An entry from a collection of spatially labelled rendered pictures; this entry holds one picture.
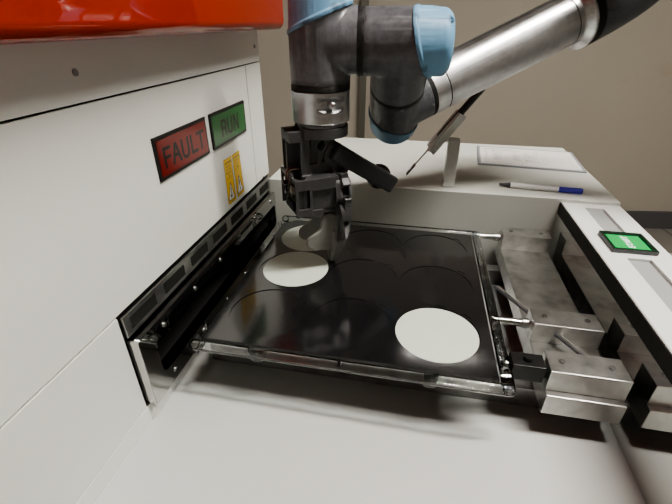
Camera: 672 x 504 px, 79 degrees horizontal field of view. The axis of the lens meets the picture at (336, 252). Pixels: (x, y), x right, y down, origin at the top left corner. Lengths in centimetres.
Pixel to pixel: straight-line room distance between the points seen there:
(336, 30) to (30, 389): 45
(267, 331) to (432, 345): 20
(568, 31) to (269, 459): 70
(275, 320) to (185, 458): 18
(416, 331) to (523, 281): 24
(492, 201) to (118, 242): 60
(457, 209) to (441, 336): 33
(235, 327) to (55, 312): 21
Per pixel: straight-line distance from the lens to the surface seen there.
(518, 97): 282
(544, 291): 69
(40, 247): 39
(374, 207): 79
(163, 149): 50
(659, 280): 64
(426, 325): 53
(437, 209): 78
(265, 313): 55
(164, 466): 52
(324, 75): 52
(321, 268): 63
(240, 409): 54
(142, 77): 48
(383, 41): 51
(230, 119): 65
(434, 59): 52
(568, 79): 290
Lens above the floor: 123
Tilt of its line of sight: 30 degrees down
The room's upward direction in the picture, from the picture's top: straight up
